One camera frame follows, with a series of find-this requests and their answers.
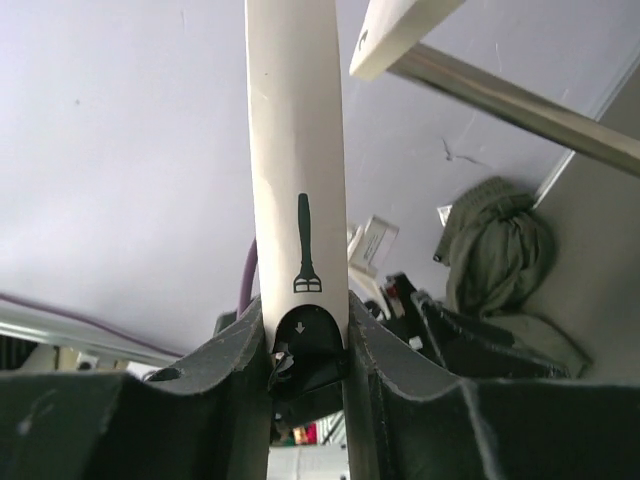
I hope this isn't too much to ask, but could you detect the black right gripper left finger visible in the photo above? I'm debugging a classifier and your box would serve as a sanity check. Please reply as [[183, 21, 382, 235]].
[[1, 302, 272, 479]]

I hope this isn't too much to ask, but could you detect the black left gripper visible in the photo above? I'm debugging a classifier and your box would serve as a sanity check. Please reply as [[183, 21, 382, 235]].
[[364, 273, 569, 379]]

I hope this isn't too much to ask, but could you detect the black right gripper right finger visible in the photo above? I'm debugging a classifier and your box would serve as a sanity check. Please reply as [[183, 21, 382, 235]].
[[343, 296, 639, 479]]

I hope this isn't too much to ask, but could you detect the white Harry's razor box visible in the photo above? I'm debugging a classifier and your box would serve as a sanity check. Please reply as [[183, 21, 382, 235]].
[[245, 1, 349, 400]]

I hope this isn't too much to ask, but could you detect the white two-tier shelf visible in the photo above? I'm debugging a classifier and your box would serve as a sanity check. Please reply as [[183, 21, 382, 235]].
[[349, 1, 639, 177]]

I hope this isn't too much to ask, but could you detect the dark green cloth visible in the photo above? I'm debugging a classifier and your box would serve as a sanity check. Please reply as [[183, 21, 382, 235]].
[[434, 177, 591, 378]]

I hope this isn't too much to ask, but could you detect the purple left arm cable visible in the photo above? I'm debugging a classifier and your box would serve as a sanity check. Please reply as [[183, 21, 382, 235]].
[[0, 237, 259, 359]]

